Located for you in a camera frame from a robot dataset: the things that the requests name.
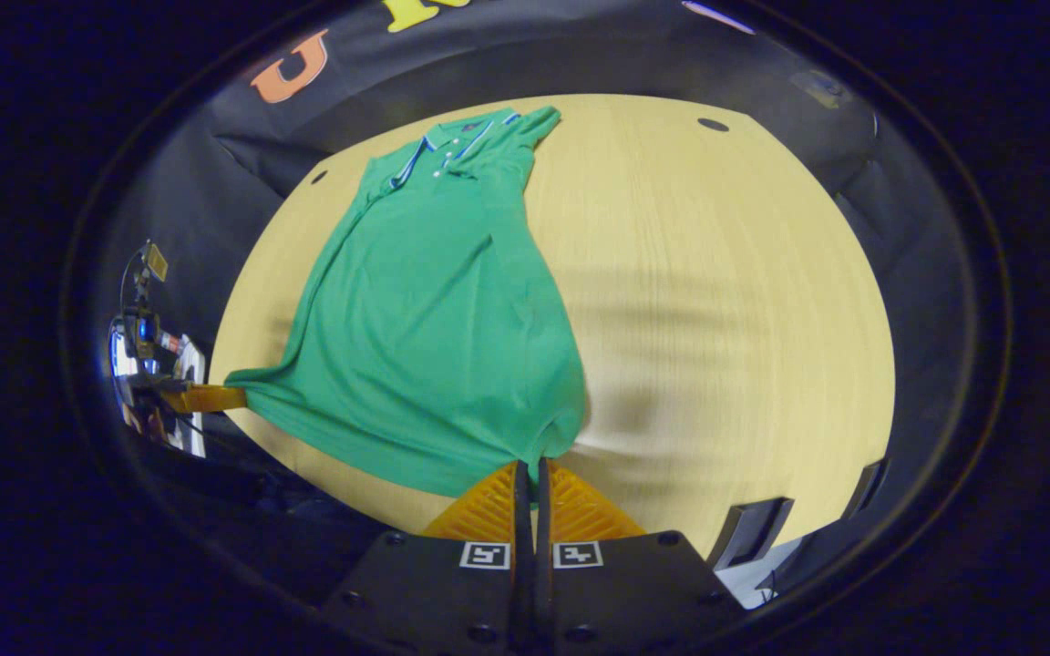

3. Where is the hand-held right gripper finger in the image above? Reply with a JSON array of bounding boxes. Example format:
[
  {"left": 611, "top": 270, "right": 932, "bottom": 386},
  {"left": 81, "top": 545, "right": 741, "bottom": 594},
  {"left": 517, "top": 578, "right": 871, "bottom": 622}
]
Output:
[
  {"left": 534, "top": 458, "right": 748, "bottom": 653},
  {"left": 318, "top": 459, "right": 535, "bottom": 653}
]

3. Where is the green T-shirt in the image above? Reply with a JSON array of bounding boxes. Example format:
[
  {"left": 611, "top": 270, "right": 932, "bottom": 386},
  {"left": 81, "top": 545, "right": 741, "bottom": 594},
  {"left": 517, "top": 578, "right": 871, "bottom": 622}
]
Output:
[{"left": 224, "top": 106, "right": 590, "bottom": 497}]

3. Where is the dark box-shaped object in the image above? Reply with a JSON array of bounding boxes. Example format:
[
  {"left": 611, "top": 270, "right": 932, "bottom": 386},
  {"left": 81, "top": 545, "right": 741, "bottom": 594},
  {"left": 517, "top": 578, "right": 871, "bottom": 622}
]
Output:
[
  {"left": 842, "top": 458, "right": 888, "bottom": 522},
  {"left": 707, "top": 497, "right": 796, "bottom": 571}
]

